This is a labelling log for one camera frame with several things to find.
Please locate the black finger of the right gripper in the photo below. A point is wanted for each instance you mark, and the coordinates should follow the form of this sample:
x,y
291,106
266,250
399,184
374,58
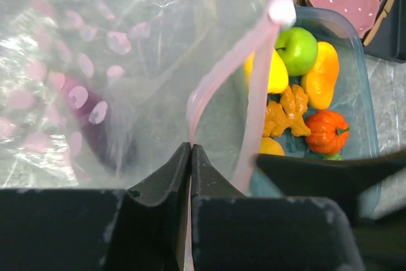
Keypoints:
x,y
340,181

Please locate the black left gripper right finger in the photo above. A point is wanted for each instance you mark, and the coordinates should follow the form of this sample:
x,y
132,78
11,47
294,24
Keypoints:
x,y
233,232

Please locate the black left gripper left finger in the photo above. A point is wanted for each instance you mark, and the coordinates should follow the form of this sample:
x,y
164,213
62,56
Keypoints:
x,y
141,228

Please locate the orange pumpkin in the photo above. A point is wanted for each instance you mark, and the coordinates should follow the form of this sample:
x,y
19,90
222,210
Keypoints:
x,y
329,132

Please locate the orange fruit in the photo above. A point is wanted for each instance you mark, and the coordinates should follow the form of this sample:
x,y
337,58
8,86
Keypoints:
x,y
271,147

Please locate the brown ginger root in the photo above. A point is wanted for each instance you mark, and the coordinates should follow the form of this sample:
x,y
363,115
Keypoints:
x,y
287,113

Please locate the orange mango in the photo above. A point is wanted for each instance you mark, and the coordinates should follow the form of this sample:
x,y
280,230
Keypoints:
x,y
320,81

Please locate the purple eggplant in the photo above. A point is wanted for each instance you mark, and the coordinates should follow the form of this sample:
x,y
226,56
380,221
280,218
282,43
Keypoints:
x,y
106,117

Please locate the yellow bell pepper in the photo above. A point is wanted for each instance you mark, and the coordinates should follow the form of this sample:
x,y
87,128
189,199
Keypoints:
x,y
278,76

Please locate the green apple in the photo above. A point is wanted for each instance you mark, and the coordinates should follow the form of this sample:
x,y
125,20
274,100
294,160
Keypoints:
x,y
298,49

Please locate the clear pink-dotted zip bag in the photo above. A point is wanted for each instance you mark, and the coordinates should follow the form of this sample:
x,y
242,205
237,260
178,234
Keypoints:
x,y
182,62

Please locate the teal transparent food tray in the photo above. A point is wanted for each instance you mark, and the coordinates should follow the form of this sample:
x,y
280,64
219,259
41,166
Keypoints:
x,y
352,99

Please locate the green bitter gourd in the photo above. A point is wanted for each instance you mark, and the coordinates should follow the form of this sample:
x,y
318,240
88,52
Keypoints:
x,y
334,157

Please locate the black rectangular tray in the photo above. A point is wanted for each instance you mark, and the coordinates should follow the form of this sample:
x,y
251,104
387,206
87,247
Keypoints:
x,y
389,42

